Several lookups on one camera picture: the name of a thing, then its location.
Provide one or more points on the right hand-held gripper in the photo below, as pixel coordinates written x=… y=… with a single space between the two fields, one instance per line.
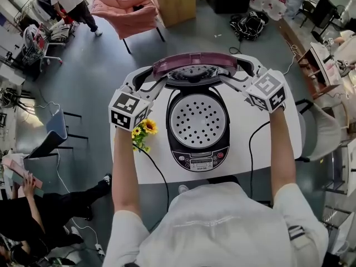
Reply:
x=268 y=93

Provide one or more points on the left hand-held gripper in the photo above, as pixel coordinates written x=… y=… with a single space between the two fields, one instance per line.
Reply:
x=123 y=113

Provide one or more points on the purple rice cooker lid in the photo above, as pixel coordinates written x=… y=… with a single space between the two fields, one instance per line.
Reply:
x=194 y=64

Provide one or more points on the black rice cooker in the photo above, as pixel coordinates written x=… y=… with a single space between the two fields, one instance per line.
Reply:
x=198 y=157

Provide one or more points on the person's right forearm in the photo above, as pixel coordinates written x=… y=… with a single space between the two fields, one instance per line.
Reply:
x=282 y=154

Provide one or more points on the person's left forearm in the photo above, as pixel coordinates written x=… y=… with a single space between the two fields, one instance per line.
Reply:
x=123 y=171

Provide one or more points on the artificial sunflower bouquet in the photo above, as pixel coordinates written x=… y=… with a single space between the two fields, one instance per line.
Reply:
x=148 y=126

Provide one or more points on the black and white bag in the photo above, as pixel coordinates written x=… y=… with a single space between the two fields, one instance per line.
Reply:
x=250 y=25

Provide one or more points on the white perforated steamer tray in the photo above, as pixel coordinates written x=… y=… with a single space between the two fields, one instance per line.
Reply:
x=197 y=122

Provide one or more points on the pink armchair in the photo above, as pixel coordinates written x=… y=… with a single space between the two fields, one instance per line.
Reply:
x=125 y=10

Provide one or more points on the white red-printed plastic bags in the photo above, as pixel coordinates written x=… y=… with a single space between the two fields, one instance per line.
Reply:
x=268 y=1

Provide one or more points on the black office chair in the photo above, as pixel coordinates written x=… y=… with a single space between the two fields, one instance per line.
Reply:
x=322 y=11

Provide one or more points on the blue grey chair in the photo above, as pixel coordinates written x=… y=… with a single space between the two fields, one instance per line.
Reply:
x=51 y=133

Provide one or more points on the person's white shoe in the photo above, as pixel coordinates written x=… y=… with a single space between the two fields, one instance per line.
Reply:
x=183 y=189

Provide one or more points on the metal shopping cart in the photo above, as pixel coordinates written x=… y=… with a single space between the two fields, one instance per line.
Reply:
x=36 y=43

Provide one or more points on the pink flat box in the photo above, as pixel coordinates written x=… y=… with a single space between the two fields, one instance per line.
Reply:
x=19 y=174

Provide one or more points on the person's white shirt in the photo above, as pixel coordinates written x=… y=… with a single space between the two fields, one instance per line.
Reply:
x=222 y=229

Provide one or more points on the white power strip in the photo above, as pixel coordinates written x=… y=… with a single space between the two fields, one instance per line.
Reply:
x=99 y=249

